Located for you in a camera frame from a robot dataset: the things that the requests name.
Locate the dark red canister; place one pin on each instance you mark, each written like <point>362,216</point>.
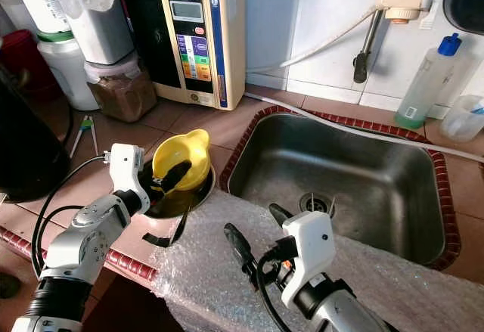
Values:
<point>23,60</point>

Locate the white jug with green lid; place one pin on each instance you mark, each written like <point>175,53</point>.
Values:
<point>66,75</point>

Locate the clear bottle with blue cap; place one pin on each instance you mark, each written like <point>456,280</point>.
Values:
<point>427,82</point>

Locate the jar of brown powder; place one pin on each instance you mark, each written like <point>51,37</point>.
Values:
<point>121,97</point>

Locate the black electric kettle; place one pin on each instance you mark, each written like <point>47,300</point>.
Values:
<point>26,143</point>

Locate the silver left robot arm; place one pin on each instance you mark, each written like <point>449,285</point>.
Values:
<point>91,245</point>

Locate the yellow plastic spouted bowl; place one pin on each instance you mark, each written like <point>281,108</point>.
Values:
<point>185,147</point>

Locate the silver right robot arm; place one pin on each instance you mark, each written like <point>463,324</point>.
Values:
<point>348,317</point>

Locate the cream and black water ionizer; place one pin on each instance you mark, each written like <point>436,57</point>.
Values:
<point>200,44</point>

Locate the steel sink basin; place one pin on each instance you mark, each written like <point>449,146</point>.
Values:
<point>370,173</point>

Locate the white labelled bottle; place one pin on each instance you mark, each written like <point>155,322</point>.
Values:
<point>41,3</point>

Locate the steel faucet pipe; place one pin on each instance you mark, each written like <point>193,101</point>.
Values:
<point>374,37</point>

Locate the clear plastic cup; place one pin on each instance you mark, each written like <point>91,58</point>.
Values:
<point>461,120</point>

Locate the clear bubble wrap sheet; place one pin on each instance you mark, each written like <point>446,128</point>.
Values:
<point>219,294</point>

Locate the translucent plastic container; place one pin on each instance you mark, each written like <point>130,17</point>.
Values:
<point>15,14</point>

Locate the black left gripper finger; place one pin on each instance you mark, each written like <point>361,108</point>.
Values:
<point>175,176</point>

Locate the shallow steel bowl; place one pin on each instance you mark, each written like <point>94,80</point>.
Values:
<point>197,202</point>

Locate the small black plastic clip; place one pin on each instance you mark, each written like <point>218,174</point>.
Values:
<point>159,240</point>

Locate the white plastic wrapped container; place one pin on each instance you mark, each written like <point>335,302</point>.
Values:
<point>97,22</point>

